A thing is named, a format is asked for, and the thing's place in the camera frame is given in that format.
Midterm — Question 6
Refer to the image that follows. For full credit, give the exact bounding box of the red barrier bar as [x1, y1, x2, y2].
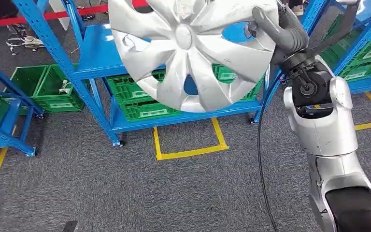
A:
[0, 0, 149, 29]

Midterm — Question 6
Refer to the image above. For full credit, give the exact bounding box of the silver wheel hubcap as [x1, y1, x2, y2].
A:
[108, 0, 281, 113]

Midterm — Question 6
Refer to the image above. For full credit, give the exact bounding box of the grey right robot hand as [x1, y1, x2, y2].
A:
[244, 4, 310, 64]

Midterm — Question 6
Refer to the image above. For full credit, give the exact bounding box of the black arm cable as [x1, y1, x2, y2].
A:
[257, 72, 282, 232]

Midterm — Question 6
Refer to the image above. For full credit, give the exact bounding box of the white barrier stand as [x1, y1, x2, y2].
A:
[49, 0, 71, 31]

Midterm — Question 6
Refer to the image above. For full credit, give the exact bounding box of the small white plastic part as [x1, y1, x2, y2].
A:
[58, 79, 73, 95]

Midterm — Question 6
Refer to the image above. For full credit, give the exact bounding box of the person's foot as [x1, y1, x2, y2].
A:
[289, 0, 304, 16]
[24, 35, 45, 49]

